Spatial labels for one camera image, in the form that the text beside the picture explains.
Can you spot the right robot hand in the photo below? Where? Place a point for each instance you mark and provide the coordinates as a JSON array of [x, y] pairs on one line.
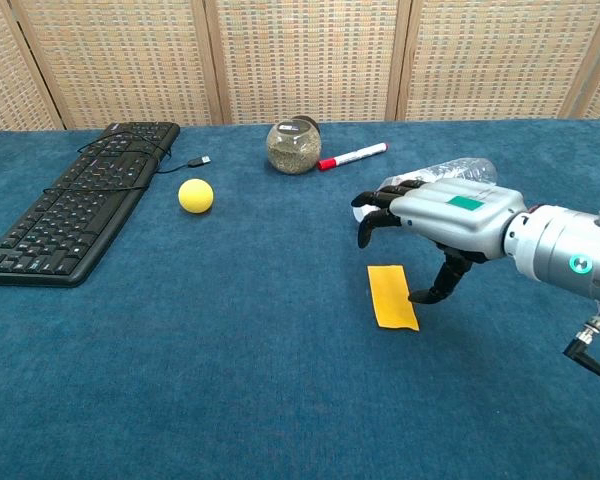
[[455, 215]]

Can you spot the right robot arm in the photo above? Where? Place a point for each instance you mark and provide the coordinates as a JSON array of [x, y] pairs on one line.
[[567, 250]]

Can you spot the clear plastic water bottle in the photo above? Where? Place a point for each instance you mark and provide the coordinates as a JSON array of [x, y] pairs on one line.
[[460, 170]]

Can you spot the red white marker pen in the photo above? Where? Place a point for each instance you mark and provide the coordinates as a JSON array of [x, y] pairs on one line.
[[352, 156]]

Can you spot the round glass jar black lid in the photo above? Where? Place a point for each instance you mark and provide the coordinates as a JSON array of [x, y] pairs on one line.
[[294, 145]]

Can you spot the woven bamboo folding screen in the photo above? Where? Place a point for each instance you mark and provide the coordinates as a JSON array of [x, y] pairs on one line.
[[300, 55]]

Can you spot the yellow foam ball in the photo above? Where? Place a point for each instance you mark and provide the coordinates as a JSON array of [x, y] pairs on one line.
[[196, 196]]

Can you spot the blue felt table mat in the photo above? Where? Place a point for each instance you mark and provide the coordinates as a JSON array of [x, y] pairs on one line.
[[230, 350]]

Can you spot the black computer keyboard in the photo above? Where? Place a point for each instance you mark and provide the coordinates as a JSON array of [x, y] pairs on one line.
[[80, 200]]

